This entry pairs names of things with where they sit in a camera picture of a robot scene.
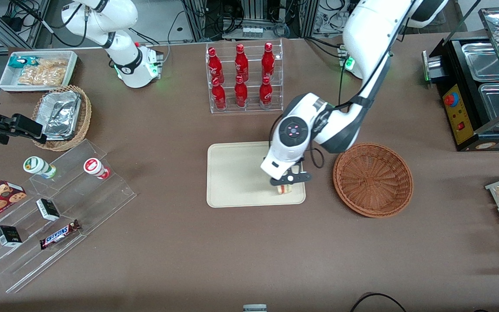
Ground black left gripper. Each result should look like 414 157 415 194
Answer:
269 161 313 187

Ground cream rectangular serving tray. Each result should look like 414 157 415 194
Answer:
207 140 306 208

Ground tan wicker basket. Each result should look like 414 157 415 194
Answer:
32 84 92 152

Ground round brown wicker basket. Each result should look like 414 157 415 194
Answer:
333 143 414 218

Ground aluminium foil container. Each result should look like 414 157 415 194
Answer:
42 90 82 140

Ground green lidded yogurt cup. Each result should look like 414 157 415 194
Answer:
23 156 57 179

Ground white rectangular snack bin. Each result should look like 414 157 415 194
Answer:
0 50 79 94

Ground clear bag of chips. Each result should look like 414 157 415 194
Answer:
18 58 69 86

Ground green snack packet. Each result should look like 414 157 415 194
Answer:
8 55 40 69

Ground clear acrylic bottle rack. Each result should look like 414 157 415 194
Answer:
205 39 284 114

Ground red lidded yogurt cup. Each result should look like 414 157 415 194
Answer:
83 158 110 180

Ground small black carton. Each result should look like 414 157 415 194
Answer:
36 198 60 221
0 225 23 247

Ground red cola bottle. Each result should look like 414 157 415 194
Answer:
208 47 224 84
262 42 275 78
235 44 249 81
212 77 227 110
259 77 273 109
235 76 248 108

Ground clear acrylic step display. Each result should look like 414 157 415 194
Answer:
0 139 137 294

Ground Snickers chocolate bar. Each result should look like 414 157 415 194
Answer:
39 220 81 250

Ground aluminium equipment rack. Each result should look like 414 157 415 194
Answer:
182 0 319 42

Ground black food warmer yellow panel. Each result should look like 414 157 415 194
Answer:
422 6 499 152

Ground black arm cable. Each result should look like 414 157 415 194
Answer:
269 43 394 169

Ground black floor cable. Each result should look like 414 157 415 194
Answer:
349 293 407 312

